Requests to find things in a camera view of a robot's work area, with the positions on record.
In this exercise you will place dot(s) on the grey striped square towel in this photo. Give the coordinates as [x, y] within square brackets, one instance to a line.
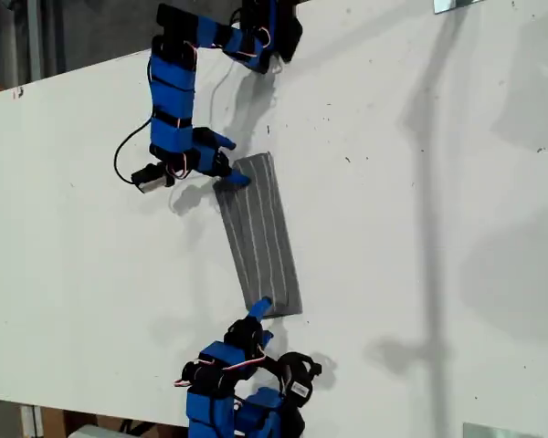
[260, 237]

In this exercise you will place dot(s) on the white box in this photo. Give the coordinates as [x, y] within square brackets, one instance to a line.
[91, 432]

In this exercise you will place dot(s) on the brown cardboard box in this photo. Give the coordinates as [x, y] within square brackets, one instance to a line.
[55, 420]

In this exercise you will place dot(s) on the white table leg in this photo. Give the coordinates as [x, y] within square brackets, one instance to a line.
[31, 422]

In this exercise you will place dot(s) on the camera black stalk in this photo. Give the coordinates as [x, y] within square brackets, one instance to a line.
[297, 360]

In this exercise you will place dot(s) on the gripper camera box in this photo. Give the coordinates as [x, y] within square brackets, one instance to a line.
[300, 390]
[148, 180]

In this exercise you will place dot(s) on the grey metal post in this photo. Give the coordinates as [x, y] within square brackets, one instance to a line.
[34, 41]

